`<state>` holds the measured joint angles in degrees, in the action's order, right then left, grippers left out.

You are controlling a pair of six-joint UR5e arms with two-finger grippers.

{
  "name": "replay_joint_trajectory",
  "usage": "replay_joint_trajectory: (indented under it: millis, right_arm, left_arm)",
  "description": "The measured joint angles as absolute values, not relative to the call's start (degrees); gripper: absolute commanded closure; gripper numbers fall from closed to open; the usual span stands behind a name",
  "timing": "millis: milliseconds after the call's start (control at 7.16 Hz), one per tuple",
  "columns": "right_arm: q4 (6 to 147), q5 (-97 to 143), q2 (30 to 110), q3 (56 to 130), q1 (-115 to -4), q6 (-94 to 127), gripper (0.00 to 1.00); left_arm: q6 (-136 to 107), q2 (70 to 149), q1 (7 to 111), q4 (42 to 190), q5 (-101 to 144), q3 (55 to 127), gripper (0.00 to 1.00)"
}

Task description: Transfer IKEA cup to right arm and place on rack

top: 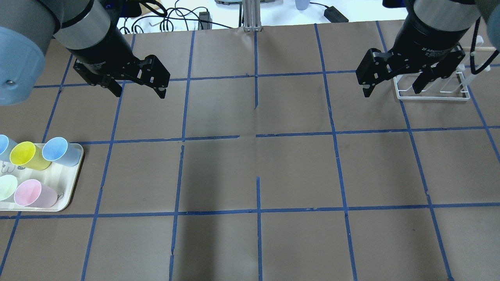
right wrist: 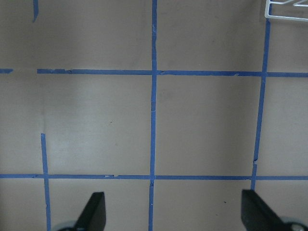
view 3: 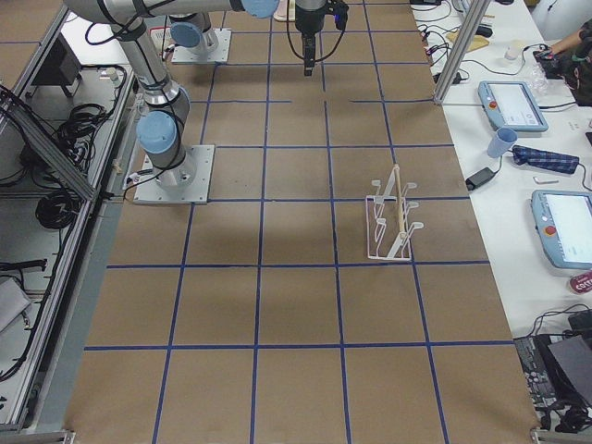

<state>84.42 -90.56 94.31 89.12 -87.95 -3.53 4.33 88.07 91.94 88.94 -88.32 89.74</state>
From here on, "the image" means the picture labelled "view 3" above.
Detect white wire cup rack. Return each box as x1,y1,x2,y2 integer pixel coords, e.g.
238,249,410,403
364,164,425,262

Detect upper blue teach pendant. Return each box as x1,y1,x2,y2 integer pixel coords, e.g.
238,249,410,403
477,80,549,133

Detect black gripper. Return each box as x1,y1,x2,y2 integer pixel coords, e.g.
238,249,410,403
295,0,327,76

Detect maroon round sticker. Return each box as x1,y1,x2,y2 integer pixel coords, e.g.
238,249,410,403
568,270,592,294

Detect folded blue plaid umbrella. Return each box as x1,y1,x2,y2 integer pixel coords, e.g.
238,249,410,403
512,145,580,175

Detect coiled black cables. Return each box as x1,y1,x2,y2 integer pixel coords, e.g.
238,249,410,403
27,103,115,181

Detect translucent cup on table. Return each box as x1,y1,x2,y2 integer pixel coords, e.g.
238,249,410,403
504,40,523,61

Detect blue teach pendant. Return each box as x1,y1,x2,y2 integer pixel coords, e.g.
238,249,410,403
477,80,549,133
531,190,591,270

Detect blue plastic cup on table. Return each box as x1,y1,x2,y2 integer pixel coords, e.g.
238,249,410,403
487,128,518,158

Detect black box on shelf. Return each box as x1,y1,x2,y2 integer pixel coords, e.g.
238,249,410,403
26,34,82,97

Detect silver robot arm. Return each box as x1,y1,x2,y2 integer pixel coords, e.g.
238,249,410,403
66,1,348,189
170,12,218,54

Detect person's hand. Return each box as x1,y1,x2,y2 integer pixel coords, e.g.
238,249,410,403
549,36,578,55

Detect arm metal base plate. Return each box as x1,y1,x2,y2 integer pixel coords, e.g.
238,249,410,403
133,145,215,204
171,23,231,65

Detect aluminium frame post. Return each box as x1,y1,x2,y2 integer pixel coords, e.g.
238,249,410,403
433,0,489,105

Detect lower blue teach pendant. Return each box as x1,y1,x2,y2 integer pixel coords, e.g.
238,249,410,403
531,190,591,270

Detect black power adapter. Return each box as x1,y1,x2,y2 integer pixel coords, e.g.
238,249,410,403
465,167,497,191

